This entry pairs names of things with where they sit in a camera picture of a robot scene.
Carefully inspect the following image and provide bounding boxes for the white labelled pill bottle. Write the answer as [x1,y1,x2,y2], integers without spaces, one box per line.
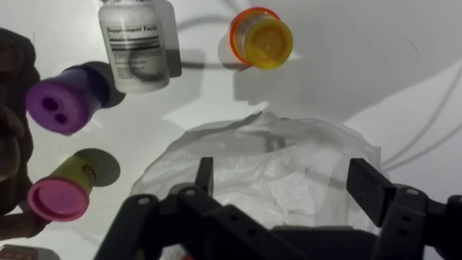
[98,0,183,96]

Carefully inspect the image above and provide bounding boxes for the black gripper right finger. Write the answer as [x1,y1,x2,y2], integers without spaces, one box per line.
[345,158,462,260]

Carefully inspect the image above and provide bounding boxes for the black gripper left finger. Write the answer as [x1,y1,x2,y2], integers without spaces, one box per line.
[92,156,290,260]

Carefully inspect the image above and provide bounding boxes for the pink lid dough tub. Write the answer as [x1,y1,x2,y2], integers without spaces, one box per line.
[26,148,121,224]

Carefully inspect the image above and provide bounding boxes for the purple plastic cup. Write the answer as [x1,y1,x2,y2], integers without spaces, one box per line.
[24,61,127,138]

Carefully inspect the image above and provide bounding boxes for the clear white plastic bag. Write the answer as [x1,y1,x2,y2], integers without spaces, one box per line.
[128,63,462,236]

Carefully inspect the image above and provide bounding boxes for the yellow dough tub orange base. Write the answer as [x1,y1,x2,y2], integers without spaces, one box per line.
[228,6,296,73]

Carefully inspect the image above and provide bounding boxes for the brown plush moose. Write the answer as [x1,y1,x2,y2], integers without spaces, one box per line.
[0,28,52,240]

